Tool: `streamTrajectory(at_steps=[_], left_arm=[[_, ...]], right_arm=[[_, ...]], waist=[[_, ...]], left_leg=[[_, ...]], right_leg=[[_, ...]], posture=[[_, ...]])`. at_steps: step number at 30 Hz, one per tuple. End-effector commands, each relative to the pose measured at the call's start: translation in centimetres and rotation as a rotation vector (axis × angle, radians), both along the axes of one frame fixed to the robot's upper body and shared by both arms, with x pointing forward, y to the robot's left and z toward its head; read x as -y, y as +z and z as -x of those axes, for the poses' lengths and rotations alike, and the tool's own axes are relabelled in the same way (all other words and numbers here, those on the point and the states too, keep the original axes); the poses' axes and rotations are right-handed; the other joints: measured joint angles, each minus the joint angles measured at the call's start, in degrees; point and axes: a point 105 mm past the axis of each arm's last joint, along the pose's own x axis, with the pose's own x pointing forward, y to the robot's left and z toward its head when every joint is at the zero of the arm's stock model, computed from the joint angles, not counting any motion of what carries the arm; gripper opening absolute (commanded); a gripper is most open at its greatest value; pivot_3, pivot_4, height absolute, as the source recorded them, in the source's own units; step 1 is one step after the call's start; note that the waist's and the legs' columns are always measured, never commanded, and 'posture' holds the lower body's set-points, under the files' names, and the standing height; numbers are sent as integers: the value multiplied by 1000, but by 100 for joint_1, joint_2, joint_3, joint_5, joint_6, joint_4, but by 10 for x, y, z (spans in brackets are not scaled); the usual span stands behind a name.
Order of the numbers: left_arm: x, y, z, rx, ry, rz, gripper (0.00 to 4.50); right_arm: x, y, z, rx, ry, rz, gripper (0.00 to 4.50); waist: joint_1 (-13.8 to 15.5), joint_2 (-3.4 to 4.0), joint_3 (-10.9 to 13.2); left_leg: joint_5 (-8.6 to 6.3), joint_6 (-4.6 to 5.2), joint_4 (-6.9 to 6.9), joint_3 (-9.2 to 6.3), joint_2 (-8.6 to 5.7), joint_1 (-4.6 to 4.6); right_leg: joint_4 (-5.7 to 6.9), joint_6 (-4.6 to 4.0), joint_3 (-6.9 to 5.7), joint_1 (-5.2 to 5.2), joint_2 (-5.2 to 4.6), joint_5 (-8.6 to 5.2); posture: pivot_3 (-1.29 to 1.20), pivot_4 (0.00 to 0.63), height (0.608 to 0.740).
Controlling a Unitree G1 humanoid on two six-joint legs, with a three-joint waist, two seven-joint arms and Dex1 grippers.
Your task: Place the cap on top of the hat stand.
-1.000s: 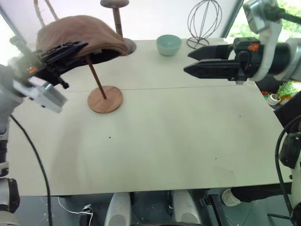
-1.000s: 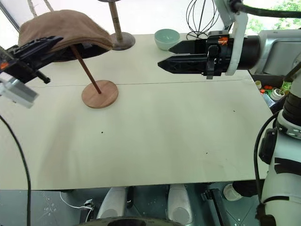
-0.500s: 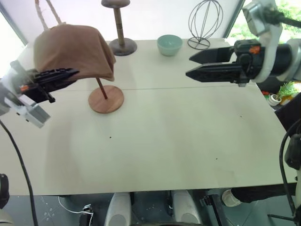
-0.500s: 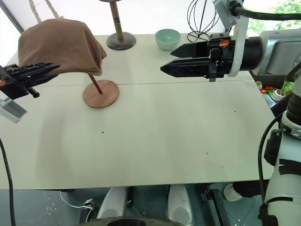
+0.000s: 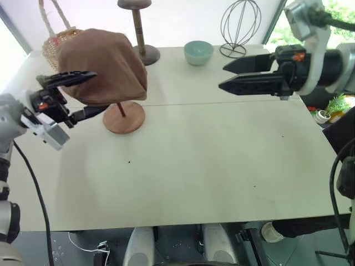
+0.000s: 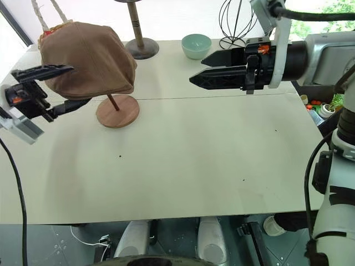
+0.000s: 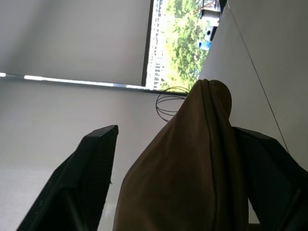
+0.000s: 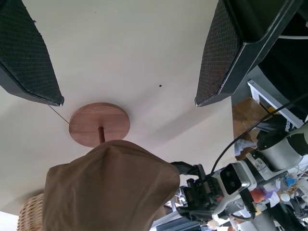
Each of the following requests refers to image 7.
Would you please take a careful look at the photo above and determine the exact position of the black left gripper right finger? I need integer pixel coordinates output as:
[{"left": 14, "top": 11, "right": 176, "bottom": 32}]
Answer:
[{"left": 232, "top": 127, "right": 308, "bottom": 231}]

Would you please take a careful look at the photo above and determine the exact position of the black window frame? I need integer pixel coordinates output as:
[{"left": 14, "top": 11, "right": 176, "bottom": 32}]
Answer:
[{"left": 141, "top": 0, "right": 189, "bottom": 96}]

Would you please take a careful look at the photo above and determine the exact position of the brown fabric cap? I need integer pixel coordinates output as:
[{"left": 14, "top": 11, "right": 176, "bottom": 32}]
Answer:
[{"left": 113, "top": 79, "right": 250, "bottom": 231}]

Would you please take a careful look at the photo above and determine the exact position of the thin blind pull cord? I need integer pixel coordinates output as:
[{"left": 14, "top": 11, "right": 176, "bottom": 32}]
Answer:
[{"left": 225, "top": 0, "right": 290, "bottom": 154}]

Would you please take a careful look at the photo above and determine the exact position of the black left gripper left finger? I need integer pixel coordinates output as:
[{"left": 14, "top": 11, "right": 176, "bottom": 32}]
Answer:
[{"left": 16, "top": 125, "right": 119, "bottom": 231}]

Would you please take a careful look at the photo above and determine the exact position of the grey roller window blind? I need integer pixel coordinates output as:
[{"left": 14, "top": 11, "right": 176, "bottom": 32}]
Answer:
[{"left": 0, "top": 0, "right": 151, "bottom": 87}]

